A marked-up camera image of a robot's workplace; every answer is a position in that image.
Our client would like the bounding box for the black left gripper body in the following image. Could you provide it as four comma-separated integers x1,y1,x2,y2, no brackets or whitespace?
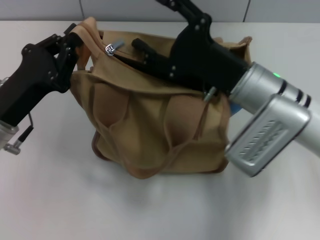
0,43,69,127

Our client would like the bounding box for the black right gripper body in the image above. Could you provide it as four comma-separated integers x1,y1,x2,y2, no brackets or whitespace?
168,16,251,96

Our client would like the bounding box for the silver metal zipper pull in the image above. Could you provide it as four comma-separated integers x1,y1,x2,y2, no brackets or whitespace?
104,37,126,57

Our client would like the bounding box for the khaki canvas food bag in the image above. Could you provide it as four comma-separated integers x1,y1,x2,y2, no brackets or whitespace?
70,16,253,181

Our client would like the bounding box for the blue object behind bag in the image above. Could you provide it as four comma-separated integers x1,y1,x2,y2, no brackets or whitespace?
229,99,243,118

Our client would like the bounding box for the black cable with metal plug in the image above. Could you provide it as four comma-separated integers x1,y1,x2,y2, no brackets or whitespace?
4,111,35,156

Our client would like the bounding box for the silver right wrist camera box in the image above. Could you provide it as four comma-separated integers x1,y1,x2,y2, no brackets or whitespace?
224,94,313,179

